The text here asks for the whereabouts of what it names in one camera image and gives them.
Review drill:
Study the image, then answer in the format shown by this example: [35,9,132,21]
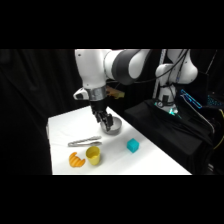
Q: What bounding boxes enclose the yellow object behind table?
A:
[106,85,126,100]

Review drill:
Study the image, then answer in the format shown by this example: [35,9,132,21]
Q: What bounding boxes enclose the yellow cup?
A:
[85,146,101,166]

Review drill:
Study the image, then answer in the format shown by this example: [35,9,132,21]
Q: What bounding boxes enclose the grey bowl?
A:
[101,116,123,136]

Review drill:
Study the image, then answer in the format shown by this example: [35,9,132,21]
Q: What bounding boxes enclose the black robot stand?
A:
[123,98,214,175]

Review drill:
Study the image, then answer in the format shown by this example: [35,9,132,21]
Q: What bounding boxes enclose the metal tongs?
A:
[67,135,103,148]

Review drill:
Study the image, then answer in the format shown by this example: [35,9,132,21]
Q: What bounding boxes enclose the orange croissant toy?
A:
[68,151,87,168]

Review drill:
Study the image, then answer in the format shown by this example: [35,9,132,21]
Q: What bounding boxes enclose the blue cube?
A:
[126,138,140,154]

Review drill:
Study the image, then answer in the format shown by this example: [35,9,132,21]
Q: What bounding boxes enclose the black curtain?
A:
[0,49,224,176]

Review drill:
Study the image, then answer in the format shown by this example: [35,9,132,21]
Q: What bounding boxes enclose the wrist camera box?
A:
[73,87,90,101]

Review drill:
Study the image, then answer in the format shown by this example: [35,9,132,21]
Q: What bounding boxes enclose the black cable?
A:
[134,49,190,84]

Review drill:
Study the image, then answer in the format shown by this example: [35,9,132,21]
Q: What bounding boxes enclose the blue lit device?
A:
[180,88,203,111]

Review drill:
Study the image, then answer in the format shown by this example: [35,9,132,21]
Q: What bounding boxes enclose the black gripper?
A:
[89,98,114,132]

